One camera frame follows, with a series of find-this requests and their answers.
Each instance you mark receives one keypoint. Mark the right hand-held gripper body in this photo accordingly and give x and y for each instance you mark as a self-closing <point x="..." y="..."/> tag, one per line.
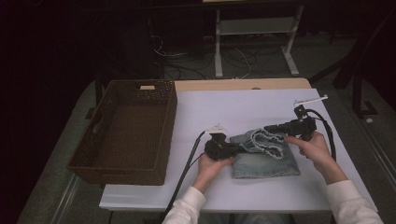
<point x="302" y="127"/>

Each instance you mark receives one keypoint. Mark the person's right hand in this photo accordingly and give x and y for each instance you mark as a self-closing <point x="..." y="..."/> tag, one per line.
<point x="317" y="152"/>

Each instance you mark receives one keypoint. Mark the small white round object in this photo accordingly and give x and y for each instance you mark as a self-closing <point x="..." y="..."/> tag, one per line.
<point x="369" y="120"/>

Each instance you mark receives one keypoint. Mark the white foam board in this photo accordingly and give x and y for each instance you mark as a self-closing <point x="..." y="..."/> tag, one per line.
<point x="249" y="105"/>

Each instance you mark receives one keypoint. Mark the white metal stand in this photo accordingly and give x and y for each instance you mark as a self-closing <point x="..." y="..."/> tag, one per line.
<point x="255" y="26"/>

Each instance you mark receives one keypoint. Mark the brown woven basket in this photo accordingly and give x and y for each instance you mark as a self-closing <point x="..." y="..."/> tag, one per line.
<point x="130" y="130"/>

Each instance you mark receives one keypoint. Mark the person's left hand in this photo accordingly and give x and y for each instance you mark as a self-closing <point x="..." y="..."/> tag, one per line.
<point x="210" y="169"/>

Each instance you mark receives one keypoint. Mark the metal floor rail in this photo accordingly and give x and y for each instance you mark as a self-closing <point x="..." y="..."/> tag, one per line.
<point x="63" y="202"/>
<point x="378" y="149"/>

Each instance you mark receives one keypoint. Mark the light blue denim skirt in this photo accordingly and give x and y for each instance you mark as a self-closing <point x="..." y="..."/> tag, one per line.
<point x="261" y="165"/>

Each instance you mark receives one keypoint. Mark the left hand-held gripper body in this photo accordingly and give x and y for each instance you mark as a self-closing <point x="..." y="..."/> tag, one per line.
<point x="219" y="149"/>

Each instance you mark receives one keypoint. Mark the black metal stand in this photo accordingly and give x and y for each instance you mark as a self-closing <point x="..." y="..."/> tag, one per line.
<point x="358" y="93"/>

